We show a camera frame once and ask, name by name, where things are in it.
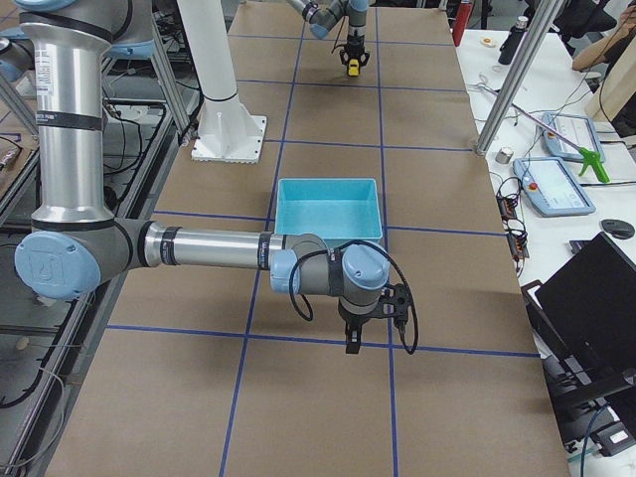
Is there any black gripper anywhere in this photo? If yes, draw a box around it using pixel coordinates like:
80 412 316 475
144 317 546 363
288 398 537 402
338 297 384 354
339 34 370 67

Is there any yellow beetle toy car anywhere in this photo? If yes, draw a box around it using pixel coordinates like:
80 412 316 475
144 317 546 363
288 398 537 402
347 59 360 78

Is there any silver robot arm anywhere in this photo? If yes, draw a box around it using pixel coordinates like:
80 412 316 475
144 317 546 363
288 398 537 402
14 1 407 354
287 0 370 77

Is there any red cylinder bottle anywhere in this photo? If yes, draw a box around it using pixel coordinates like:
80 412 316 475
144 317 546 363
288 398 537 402
452 0 473 47

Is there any light blue plastic bin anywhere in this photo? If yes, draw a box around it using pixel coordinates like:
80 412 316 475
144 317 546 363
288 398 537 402
274 178 383 246

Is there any black water bottle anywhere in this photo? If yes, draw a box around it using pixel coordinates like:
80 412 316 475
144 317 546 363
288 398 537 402
498 15 529 66

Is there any small metal block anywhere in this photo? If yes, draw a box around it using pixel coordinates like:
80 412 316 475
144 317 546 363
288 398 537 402
495 147 514 164

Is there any near blue teach pendant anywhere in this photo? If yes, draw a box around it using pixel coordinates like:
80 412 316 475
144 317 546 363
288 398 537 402
512 157 596 218

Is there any blue teach pendant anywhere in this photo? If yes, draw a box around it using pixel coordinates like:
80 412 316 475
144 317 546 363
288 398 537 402
512 157 596 218
542 111 605 163

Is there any far blue teach pendant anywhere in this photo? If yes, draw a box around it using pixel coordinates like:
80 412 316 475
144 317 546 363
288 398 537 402
542 111 605 163

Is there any black laptop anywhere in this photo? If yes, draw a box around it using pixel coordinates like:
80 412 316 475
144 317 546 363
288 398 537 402
522 233 635 407

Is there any seated person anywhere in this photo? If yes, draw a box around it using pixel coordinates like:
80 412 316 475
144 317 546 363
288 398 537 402
571 6 635 72

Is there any grey computer mouse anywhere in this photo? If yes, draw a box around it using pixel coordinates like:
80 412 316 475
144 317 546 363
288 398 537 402
600 219 635 239

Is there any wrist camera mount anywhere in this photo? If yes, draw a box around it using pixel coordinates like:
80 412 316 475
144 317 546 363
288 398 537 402
373 283 413 324

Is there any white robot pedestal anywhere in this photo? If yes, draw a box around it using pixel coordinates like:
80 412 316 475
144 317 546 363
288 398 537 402
178 0 267 164

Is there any aluminium frame post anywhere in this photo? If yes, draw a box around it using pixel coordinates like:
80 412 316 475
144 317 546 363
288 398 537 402
475 0 564 156

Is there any green handled reacher grabber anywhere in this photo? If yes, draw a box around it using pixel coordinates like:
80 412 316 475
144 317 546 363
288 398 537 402
498 102 610 185

